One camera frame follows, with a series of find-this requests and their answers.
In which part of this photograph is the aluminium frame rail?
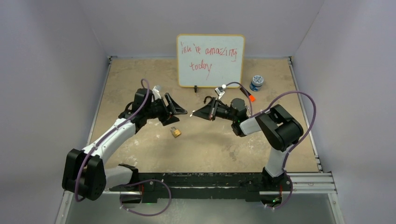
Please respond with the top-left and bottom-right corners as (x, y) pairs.
(54, 56), (338, 224)

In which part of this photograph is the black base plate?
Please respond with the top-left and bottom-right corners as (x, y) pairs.
(110, 172), (292, 204)

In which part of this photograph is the yellow framed whiteboard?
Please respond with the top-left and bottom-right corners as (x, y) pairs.
(176, 34), (245, 88)

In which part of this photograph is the small brass padlock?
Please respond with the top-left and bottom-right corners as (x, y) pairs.
(170, 126), (181, 138)

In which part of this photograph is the blue white round tin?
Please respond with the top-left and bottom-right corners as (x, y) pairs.
(249, 75), (264, 91)

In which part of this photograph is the black padlock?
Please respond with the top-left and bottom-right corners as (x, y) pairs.
(203, 96), (213, 104)

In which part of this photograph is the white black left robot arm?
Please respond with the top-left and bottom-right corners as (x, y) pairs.
(62, 88), (188, 202)

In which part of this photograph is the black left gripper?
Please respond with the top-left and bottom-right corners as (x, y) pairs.
(145, 94), (186, 126)

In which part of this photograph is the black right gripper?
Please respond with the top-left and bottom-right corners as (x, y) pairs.
(192, 98), (236, 121)

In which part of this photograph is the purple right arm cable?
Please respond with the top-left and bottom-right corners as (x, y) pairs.
(221, 81), (318, 211)

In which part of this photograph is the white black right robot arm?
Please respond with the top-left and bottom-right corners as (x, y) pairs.
(192, 98), (304, 190)

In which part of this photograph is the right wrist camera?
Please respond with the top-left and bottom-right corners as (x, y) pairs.
(215, 84), (227, 100)

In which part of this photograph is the orange black marker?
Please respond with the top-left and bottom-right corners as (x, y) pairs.
(240, 87), (255, 102)

